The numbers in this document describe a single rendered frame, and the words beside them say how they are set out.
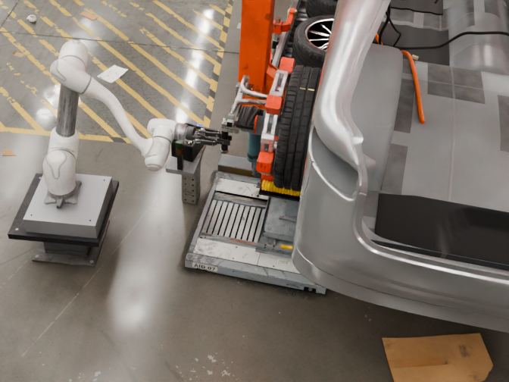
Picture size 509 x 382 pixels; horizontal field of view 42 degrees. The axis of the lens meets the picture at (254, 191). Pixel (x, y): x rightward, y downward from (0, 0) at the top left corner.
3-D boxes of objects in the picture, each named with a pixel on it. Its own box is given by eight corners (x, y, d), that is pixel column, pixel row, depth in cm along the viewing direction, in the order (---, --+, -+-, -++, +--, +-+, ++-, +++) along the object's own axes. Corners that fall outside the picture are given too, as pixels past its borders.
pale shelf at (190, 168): (193, 177, 382) (193, 173, 380) (165, 172, 384) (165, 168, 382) (211, 132, 413) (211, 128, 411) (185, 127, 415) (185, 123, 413)
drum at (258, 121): (277, 143, 353) (280, 123, 343) (238, 136, 355) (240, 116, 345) (282, 128, 363) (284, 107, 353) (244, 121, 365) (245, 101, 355)
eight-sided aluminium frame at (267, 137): (267, 196, 352) (276, 114, 315) (255, 194, 353) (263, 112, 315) (284, 134, 391) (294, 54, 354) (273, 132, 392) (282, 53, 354)
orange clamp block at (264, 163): (273, 163, 336) (270, 174, 329) (258, 160, 337) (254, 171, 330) (274, 152, 331) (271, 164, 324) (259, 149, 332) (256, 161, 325)
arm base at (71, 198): (42, 209, 359) (40, 202, 355) (49, 181, 375) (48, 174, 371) (76, 209, 361) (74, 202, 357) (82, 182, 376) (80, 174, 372)
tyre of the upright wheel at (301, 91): (316, 190, 316) (341, 56, 319) (268, 182, 318) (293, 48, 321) (316, 198, 381) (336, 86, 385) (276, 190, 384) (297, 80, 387)
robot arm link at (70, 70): (91, 82, 317) (93, 66, 327) (57, 63, 308) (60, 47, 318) (77, 100, 324) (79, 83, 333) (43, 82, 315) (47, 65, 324)
